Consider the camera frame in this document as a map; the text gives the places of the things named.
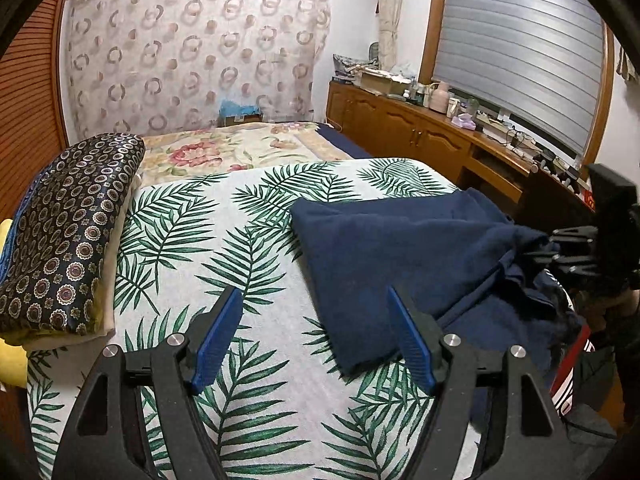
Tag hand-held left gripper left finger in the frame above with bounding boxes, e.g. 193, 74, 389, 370
52, 287, 244, 480

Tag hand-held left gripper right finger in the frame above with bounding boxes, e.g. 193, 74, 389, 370
389, 286, 586, 480

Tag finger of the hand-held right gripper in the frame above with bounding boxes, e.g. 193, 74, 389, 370
550, 226, 601, 247
520, 247, 602, 281

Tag navy t-shirt orange print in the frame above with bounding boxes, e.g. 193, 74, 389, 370
290, 187, 591, 378

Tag leaf-print white sheet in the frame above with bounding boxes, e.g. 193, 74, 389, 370
25, 157, 491, 480

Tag dark cloth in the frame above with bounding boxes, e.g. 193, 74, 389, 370
565, 345, 640, 480

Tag dark patterned pillow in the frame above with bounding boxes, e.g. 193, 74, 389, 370
0, 132, 146, 336

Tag floral blanket navy border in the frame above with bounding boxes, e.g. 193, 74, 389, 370
135, 121, 376, 188

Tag pink jug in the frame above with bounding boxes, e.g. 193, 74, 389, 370
429, 81, 451, 112

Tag yellow cloth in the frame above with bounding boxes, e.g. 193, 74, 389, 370
0, 219, 28, 388

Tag wooden cabinet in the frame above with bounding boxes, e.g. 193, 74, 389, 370
326, 81, 596, 206

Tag blue plastic item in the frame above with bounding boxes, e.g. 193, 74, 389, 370
218, 100, 261, 123

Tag cardboard box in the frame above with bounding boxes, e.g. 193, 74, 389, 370
357, 67, 401, 96

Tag patterned bag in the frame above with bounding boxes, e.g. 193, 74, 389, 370
331, 54, 366, 83

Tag cream window curtain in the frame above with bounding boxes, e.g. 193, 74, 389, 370
375, 0, 406, 71

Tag circle-patterned sheer curtain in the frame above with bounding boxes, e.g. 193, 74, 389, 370
65, 0, 332, 136

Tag louvered wooden door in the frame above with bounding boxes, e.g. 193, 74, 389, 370
0, 0, 71, 221

